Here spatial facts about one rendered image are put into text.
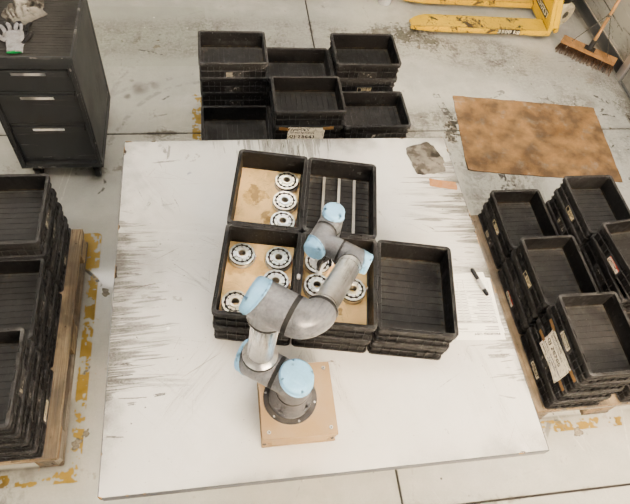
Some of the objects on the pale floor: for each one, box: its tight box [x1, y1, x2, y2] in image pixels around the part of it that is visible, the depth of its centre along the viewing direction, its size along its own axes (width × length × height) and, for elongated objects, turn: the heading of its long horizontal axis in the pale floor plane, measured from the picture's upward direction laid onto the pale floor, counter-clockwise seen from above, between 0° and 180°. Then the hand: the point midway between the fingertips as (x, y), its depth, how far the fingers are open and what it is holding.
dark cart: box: [0, 0, 111, 176], centre depth 321 cm, size 60×45×90 cm
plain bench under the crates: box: [97, 137, 549, 501], centre depth 271 cm, size 160×160×70 cm
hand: (325, 269), depth 216 cm, fingers open, 5 cm apart
